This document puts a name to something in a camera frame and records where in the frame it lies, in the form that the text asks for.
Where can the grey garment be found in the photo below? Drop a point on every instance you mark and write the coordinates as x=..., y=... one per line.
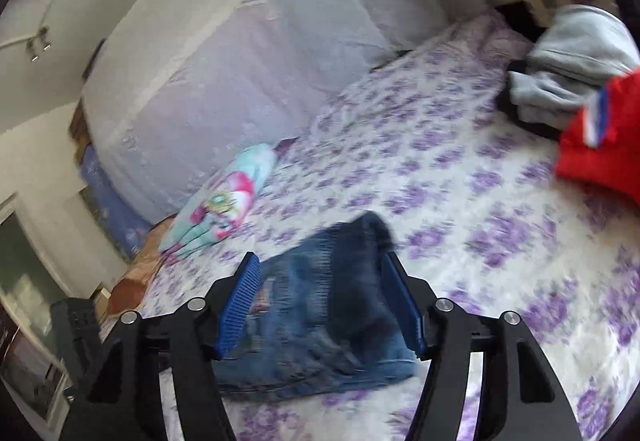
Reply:
x=575, y=56

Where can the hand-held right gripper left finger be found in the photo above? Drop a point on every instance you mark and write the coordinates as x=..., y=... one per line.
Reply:
x=239, y=308

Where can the blue patterned pillow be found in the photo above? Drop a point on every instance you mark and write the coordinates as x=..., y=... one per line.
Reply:
x=107, y=201

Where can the blue denim pants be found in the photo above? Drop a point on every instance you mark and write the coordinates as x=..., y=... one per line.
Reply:
x=310, y=321

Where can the purple floral bedsheet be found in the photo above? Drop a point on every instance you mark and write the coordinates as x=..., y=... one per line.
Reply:
x=450, y=201

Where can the black garment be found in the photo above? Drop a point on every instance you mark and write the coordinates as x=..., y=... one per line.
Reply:
x=517, y=115

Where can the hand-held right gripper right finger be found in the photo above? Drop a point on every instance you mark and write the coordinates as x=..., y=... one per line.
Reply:
x=404, y=308

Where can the brown cloth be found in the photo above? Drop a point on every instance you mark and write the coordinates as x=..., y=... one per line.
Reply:
x=135, y=281

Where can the red garment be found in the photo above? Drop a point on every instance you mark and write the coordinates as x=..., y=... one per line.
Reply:
x=610, y=151

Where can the turquoise pink printed cloth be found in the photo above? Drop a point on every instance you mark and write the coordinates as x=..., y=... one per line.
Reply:
x=225, y=201

